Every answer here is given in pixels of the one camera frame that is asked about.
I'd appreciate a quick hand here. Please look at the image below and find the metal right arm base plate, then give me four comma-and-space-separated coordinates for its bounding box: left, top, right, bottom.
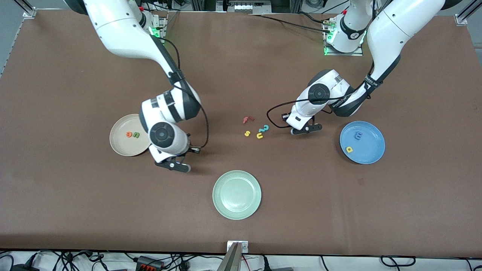
145, 11, 168, 38

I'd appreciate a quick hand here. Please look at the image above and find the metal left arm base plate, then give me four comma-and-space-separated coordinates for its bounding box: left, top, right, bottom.
323, 17, 364, 57

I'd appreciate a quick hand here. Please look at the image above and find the pale green plate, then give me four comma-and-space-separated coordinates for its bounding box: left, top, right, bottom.
212, 170, 262, 221

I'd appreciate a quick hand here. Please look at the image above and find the beige brown plate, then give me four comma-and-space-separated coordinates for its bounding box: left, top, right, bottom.
109, 114, 151, 157

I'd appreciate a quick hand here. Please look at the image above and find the black red power strip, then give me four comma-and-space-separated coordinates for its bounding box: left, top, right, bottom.
136, 256, 164, 271

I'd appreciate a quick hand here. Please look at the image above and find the black cable on table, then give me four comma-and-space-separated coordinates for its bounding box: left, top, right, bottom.
247, 13, 332, 34

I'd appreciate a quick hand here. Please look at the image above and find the aluminium camera mount post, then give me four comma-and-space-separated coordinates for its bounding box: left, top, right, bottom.
217, 241, 249, 271

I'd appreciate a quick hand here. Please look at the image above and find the aluminium corner profile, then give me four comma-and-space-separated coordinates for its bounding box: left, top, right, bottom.
455, 0, 482, 26
14, 0, 37, 18

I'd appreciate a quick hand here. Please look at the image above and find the blue plate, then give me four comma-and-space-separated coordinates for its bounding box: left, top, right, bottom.
340, 121, 386, 165

